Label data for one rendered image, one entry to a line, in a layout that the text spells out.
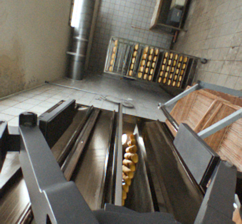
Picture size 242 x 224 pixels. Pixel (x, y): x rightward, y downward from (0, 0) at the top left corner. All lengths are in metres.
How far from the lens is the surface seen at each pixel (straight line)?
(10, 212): 0.79
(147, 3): 5.47
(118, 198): 0.64
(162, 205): 0.90
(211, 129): 0.72
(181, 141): 0.19
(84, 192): 0.83
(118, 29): 5.25
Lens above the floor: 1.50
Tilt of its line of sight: 3 degrees down
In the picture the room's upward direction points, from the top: 78 degrees counter-clockwise
